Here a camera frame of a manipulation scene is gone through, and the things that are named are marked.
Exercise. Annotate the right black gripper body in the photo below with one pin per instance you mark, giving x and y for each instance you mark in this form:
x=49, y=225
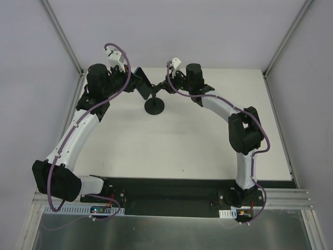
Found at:
x=171, y=83

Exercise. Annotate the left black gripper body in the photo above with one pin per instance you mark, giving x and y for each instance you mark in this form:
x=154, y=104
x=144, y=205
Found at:
x=127, y=80

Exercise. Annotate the blue black smartphone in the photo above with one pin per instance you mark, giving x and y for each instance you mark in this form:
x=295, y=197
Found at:
x=144, y=87

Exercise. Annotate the black phone stand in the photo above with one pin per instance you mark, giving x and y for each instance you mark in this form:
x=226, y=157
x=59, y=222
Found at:
x=154, y=105

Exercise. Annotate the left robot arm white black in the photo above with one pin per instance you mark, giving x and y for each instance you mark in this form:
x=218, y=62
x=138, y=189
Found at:
x=55, y=176

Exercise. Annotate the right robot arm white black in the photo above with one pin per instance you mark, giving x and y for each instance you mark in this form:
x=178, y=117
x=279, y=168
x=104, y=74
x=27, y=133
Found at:
x=245, y=132

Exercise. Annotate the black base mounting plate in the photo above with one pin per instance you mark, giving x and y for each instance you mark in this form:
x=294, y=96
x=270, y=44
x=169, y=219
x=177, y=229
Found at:
x=179, y=197

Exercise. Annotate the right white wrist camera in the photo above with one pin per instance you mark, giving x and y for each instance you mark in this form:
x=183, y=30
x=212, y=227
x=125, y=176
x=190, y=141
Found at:
x=174, y=64

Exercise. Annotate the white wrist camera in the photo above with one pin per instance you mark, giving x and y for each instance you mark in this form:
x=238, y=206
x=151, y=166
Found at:
x=174, y=64
x=115, y=59

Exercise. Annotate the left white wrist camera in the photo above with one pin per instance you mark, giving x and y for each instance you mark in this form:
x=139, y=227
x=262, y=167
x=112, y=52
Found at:
x=115, y=59

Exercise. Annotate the left aluminium frame post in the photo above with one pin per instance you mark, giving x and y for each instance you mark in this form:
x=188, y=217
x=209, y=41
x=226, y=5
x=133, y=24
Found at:
x=45, y=4

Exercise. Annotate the aluminium frame post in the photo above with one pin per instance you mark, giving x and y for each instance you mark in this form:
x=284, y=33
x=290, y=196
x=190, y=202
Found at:
x=45, y=4
x=301, y=14

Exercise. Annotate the left white cable duct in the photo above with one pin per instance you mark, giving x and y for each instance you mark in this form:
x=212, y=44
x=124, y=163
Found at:
x=86, y=210

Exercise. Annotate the white cable duct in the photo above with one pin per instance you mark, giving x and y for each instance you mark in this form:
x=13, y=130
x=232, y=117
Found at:
x=235, y=213
x=86, y=210

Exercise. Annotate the right white cable duct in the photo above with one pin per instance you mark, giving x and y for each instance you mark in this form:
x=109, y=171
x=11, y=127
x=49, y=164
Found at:
x=235, y=213

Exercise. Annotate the right aluminium frame post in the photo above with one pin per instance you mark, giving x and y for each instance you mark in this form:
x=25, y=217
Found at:
x=301, y=14

